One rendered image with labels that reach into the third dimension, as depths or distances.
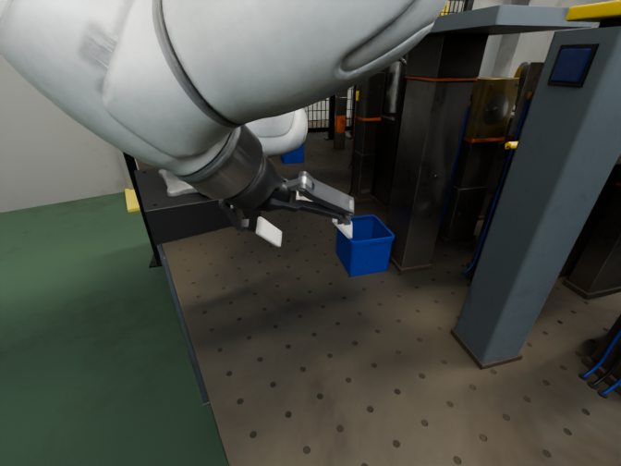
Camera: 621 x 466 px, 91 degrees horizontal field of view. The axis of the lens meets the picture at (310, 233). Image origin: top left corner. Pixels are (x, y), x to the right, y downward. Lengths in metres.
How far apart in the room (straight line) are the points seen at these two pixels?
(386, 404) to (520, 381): 0.21
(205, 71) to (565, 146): 0.35
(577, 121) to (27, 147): 3.36
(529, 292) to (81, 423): 1.42
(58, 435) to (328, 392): 1.17
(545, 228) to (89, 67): 0.45
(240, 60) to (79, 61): 0.10
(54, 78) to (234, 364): 0.42
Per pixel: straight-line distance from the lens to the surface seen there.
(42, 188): 3.48
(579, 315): 0.77
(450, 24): 0.52
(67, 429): 1.51
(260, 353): 0.54
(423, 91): 0.61
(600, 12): 0.43
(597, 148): 0.44
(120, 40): 0.26
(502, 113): 0.80
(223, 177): 0.32
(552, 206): 0.43
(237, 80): 0.21
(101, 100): 0.27
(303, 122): 0.89
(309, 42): 0.20
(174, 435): 1.33
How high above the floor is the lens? 1.12
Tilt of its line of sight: 30 degrees down
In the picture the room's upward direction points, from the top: straight up
